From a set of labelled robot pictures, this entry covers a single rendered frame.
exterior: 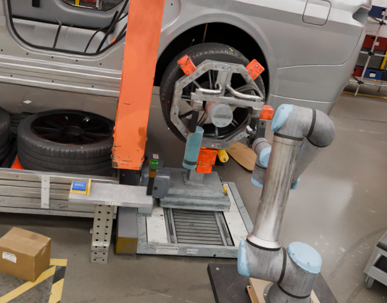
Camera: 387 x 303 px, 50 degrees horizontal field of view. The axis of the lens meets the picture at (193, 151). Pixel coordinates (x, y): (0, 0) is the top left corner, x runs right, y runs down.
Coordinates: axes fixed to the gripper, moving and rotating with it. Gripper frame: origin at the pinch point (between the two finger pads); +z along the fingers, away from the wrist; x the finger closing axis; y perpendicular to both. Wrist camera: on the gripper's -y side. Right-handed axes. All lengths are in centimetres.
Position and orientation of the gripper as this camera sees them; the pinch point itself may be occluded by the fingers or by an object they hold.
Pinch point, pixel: (251, 126)
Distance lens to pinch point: 240.4
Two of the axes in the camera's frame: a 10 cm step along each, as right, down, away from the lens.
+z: -1.4, -4.5, 8.8
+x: 9.7, 1.0, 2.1
